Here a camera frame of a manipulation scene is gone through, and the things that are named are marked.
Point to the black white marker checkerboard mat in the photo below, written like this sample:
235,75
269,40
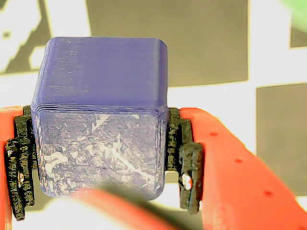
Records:
204,48

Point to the red gripper finger with black pad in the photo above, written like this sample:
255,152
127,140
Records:
239,191
14,155

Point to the blue cube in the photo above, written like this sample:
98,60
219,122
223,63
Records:
100,95

